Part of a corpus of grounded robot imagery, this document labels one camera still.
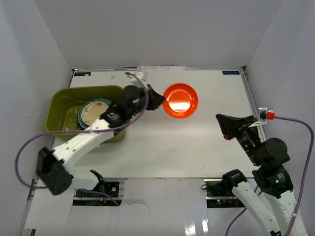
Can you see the right black table label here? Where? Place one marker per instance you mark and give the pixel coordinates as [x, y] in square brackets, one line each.
[231, 72]

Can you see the teal scalloped plate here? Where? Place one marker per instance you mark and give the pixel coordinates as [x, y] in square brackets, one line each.
[84, 126]

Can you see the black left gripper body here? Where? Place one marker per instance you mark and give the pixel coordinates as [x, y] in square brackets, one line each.
[149, 97]

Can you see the orange plate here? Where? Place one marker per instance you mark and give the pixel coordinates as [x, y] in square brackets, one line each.
[181, 100]

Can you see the black table label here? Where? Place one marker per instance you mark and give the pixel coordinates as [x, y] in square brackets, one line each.
[82, 74]
[231, 72]

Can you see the green plastic bin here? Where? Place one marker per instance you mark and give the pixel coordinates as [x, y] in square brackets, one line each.
[66, 104]

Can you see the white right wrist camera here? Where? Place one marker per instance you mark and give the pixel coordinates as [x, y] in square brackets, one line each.
[265, 114]

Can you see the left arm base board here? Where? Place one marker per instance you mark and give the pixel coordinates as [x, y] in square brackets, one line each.
[111, 196]

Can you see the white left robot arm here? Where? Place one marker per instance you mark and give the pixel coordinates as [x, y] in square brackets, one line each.
[54, 166]

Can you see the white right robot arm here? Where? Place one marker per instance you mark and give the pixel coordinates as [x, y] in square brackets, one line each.
[271, 177]

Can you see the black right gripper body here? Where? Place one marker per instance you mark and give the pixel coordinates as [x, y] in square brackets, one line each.
[249, 140]

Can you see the left black table label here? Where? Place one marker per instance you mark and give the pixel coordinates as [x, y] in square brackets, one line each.
[82, 74]

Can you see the small cream plate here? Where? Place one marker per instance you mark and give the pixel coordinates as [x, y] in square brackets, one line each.
[92, 111]

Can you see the right arm base board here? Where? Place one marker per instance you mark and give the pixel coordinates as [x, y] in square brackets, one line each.
[218, 197]

